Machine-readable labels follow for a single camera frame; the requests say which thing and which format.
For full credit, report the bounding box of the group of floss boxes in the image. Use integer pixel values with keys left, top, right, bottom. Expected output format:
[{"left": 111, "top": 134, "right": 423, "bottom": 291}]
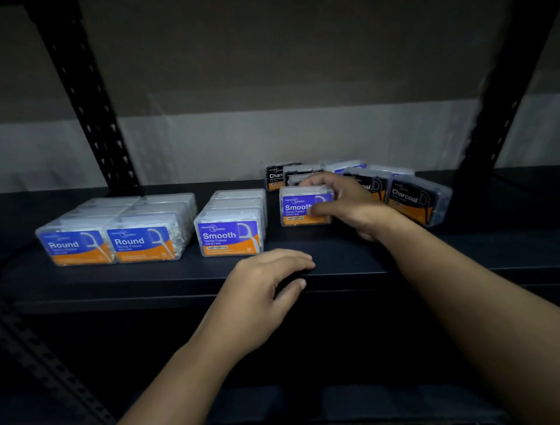
[{"left": 34, "top": 159, "right": 454, "bottom": 267}]

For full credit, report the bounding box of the blue label dental floss box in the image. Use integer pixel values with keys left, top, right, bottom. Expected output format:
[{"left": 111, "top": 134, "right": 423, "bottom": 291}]
[{"left": 279, "top": 184, "right": 335, "bottom": 227}]

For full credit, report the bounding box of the person's left hand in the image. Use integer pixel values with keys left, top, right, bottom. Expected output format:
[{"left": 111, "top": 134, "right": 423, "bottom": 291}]
[{"left": 188, "top": 248, "right": 316, "bottom": 364}]

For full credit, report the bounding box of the black label dental floss box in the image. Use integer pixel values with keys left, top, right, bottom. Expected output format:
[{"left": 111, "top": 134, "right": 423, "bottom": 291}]
[{"left": 265, "top": 162, "right": 303, "bottom": 192}]

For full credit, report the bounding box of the person's left forearm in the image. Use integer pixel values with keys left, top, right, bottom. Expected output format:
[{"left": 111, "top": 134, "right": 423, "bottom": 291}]
[{"left": 118, "top": 341, "right": 250, "bottom": 425}]

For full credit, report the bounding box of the dark metal shelf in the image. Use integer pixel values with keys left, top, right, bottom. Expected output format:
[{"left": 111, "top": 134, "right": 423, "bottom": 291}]
[{"left": 0, "top": 0, "right": 560, "bottom": 425}]

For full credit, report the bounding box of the person's right forearm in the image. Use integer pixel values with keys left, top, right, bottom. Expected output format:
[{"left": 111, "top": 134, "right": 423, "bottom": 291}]
[{"left": 376, "top": 210, "right": 560, "bottom": 425}]

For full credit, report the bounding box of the person's right hand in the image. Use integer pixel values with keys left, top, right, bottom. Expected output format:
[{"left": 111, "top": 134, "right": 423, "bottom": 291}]
[{"left": 299, "top": 171, "right": 399, "bottom": 243}]

